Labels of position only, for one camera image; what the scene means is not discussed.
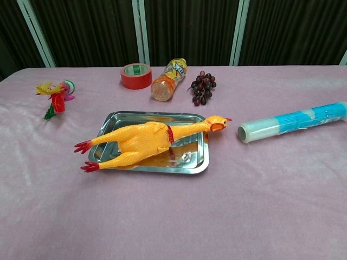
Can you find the yellow rubber chicken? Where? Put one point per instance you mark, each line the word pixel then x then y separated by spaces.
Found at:
pixel 146 138

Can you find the silver metal tray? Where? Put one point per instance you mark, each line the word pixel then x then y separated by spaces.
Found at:
pixel 189 159

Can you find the orange juice bottle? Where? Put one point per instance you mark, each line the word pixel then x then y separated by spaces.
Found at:
pixel 168 84

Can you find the purple grape bunch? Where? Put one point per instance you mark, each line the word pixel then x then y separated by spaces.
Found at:
pixel 203 88

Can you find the red tape roll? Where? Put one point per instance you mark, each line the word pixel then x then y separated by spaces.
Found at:
pixel 135 81

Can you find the pink tablecloth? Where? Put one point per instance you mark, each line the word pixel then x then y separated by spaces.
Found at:
pixel 173 211

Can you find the black pleated partition panel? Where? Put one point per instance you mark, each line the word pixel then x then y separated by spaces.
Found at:
pixel 89 29
pixel 292 27
pixel 13 35
pixel 189 27

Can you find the cling film roll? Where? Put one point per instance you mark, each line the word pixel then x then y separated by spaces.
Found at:
pixel 287 123

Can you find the colourful feather shuttlecock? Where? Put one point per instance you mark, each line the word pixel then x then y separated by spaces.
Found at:
pixel 58 101

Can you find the white partition post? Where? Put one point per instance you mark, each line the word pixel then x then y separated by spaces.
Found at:
pixel 36 32
pixel 141 32
pixel 343 58
pixel 240 32

